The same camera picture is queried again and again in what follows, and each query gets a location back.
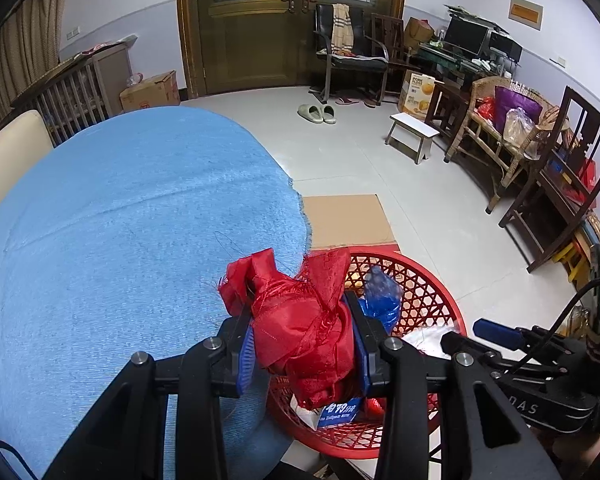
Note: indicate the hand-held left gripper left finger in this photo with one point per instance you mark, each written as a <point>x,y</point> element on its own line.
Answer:
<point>245,357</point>

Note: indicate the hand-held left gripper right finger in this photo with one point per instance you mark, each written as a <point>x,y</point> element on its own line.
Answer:
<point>363,360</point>

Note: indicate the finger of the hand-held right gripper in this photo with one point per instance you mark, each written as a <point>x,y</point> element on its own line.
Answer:
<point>495,332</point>
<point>485,352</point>

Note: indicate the clear plastic bag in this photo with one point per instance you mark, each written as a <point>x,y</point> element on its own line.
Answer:
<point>520,130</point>
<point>432,342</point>

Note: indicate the small blue and white box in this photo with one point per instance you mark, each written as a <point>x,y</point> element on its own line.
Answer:
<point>339,414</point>

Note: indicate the red ribbon cloth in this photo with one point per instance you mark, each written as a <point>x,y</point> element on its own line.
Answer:
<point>300,330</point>

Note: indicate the blue foil wrapper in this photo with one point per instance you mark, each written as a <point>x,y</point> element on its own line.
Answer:
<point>382,300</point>

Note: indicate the red plastic mesh basket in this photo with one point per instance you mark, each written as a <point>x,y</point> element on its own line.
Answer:
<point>425,295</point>

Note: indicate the small yellow stool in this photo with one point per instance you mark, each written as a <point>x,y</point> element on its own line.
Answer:
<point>572,260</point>

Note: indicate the flat cardboard sheet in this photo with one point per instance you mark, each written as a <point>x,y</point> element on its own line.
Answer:
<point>347,220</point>

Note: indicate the tall dark wooden chair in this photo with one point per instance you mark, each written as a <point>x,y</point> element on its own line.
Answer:
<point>555,180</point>

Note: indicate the blue tablecloth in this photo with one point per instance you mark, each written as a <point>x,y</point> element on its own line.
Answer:
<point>130,240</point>

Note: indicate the wicker armchair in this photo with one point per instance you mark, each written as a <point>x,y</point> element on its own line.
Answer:
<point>485,135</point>

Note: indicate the crumpled clear plastic bag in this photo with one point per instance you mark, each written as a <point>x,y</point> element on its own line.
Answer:
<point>520,130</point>

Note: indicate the small white stool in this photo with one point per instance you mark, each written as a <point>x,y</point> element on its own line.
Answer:
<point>412,127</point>

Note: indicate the red bag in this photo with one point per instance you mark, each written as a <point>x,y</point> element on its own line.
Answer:
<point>487,109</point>

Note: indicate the dark wooden side table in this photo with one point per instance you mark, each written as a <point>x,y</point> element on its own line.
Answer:
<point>445,107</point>

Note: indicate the purple cushion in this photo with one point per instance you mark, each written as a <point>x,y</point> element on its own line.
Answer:
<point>517,102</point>

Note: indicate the green slipper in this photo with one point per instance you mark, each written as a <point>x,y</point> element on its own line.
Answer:
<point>329,116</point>
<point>311,113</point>

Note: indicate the orange printed carton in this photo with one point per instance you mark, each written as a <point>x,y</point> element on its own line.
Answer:
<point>416,95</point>

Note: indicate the green glass desk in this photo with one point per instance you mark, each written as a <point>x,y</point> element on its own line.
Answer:
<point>452,62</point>

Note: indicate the brown cardboard box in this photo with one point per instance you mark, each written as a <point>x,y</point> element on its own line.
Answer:
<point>150,92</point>

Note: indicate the small black monitor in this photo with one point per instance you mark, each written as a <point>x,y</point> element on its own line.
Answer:
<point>506,47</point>

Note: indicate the black metal armchair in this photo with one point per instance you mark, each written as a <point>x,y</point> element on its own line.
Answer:
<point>355,62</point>

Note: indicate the black computer monitor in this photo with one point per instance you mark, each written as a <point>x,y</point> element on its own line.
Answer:
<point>466,35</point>

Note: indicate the open cardboard box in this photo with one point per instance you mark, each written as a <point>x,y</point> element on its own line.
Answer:
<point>417,32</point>

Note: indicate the wooden crib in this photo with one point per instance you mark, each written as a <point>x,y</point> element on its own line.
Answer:
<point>80,90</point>

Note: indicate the cream leather sofa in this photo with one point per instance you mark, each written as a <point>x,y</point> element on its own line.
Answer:
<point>15,135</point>

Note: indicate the wooden double door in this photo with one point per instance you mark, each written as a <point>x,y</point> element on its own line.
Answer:
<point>250,35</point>

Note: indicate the striped beige towel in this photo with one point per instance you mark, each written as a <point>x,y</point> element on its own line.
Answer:
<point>342,30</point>

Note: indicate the beige curtain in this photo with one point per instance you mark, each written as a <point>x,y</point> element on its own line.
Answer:
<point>20,45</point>

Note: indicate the white wall switch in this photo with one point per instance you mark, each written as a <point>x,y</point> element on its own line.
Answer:
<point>560,60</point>

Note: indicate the orange wall plaque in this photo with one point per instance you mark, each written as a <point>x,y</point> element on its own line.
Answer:
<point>526,12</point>

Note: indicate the white wall socket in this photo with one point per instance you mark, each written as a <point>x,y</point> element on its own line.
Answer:
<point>71,34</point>

